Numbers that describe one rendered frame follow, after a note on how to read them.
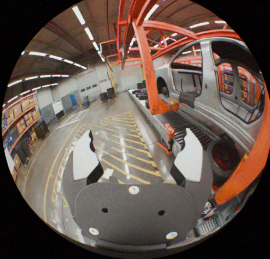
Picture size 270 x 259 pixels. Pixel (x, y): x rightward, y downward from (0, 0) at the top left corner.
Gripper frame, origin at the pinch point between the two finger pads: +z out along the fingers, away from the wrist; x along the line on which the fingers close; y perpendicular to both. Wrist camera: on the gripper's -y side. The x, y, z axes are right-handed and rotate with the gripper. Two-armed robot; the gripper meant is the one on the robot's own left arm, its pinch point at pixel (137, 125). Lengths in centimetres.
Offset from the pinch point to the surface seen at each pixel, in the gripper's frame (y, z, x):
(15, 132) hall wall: 49, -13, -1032
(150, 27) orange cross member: -143, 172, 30
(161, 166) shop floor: 120, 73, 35
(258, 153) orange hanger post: 8, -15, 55
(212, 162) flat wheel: 63, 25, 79
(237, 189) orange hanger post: 34, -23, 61
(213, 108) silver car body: 17, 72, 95
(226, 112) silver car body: 14, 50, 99
